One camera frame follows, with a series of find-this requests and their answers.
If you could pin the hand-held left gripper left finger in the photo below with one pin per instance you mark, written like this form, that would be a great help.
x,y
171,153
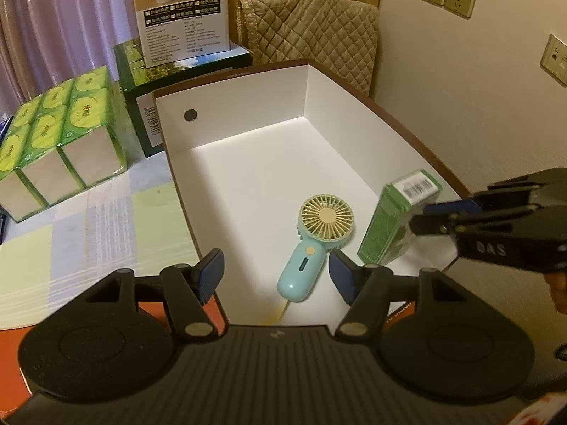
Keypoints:
x,y
210,274

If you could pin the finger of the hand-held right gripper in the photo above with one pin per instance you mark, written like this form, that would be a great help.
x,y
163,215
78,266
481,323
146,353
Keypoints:
x,y
427,225
452,207

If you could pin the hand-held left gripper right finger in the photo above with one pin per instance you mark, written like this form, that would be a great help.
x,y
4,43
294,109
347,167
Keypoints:
x,y
343,276

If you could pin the small green box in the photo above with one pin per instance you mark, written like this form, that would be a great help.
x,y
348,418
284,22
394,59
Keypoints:
x,y
385,225

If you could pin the mint handheld fan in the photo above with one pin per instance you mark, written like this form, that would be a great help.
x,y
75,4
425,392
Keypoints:
x,y
297,274

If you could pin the white storage box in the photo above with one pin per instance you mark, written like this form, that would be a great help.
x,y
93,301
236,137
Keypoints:
x,y
265,164

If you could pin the person's right hand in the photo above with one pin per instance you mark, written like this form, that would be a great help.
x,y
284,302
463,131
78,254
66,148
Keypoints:
x,y
558,290

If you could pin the checked pastel cloth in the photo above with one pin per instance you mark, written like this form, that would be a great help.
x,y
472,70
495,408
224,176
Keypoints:
x,y
110,230

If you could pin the green tissue multipack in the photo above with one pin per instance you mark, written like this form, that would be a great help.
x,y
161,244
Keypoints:
x,y
53,168

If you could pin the dark green carton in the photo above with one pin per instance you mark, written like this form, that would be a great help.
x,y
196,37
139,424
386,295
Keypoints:
x,y
137,97

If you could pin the red printed mat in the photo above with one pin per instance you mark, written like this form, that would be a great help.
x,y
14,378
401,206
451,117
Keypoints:
x,y
13,363

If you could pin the beige quilted cloth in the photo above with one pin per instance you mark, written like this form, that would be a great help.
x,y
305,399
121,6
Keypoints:
x,y
310,26

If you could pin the white labelled product box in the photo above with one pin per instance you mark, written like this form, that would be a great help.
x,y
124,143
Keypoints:
x,y
186,26

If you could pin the pink curtain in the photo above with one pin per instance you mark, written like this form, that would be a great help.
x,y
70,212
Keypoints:
x,y
66,17

